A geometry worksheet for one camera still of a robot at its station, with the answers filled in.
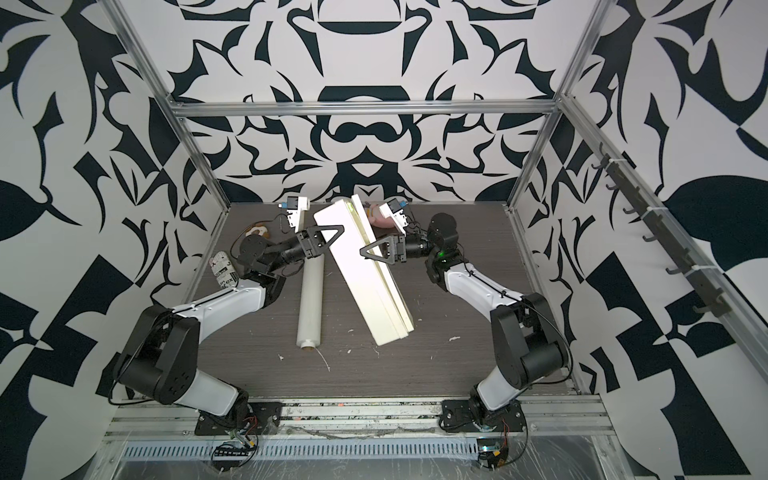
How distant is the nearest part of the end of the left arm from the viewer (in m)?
0.65

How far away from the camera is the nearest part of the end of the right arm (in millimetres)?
653

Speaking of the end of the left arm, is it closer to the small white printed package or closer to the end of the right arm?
the end of the right arm

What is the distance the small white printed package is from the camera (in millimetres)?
979
